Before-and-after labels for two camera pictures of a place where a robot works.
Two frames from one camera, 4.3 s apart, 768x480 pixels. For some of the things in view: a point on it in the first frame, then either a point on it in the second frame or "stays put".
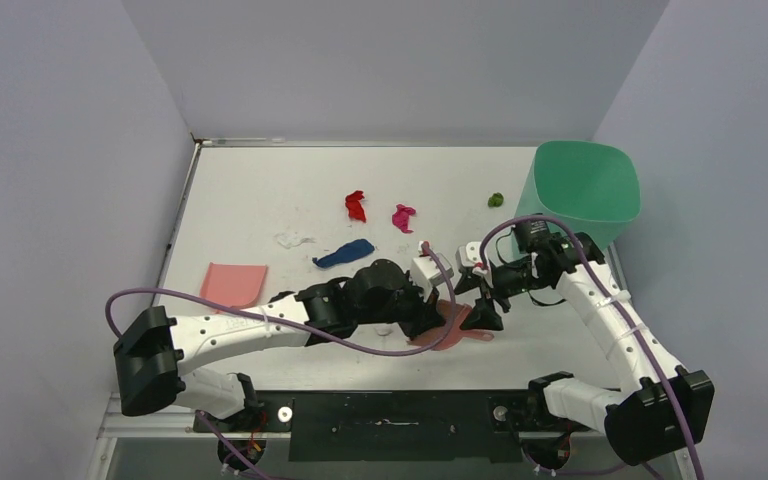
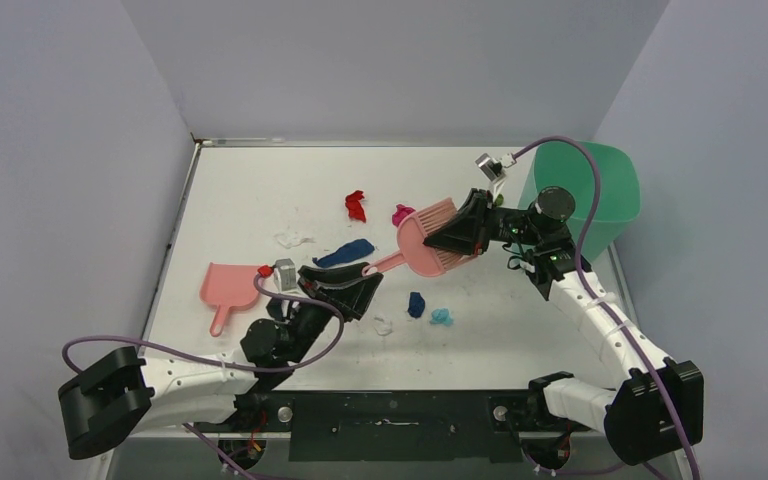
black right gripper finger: [470, 280] -> [468, 230]
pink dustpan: [234, 285] stays put
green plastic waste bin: [592, 187] stays put
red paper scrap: [355, 209] stays put
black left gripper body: [405, 305] -> [311, 317]
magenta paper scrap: [401, 217] stays put
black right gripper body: [490, 291] -> [484, 220]
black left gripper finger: [427, 319] -> [315, 273]
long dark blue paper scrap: [350, 250] stays put
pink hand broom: [462, 310] -> [424, 259]
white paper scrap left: [290, 240] stays put
